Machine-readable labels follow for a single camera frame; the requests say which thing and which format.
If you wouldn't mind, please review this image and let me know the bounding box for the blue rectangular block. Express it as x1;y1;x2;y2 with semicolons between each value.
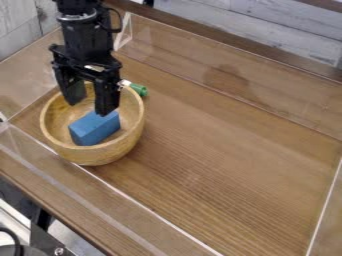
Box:
68;111;120;146

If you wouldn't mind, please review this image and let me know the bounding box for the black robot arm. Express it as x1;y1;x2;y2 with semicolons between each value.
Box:
49;0;123;116

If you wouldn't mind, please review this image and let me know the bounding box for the black metal table frame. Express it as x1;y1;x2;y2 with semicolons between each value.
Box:
0;177;76;256

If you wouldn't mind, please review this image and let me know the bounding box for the black cable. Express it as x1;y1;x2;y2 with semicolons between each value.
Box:
0;227;24;256

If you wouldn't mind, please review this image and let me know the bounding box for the white green marker pen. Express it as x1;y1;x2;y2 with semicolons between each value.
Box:
119;79;148;97

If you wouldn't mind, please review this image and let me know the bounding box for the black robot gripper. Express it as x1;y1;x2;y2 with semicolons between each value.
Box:
49;7;122;116

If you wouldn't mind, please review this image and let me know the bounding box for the brown wooden bowl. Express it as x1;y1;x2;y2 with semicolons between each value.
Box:
39;84;146;166

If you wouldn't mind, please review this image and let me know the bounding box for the clear acrylic corner bracket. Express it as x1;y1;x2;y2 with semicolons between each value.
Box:
114;12;132;51

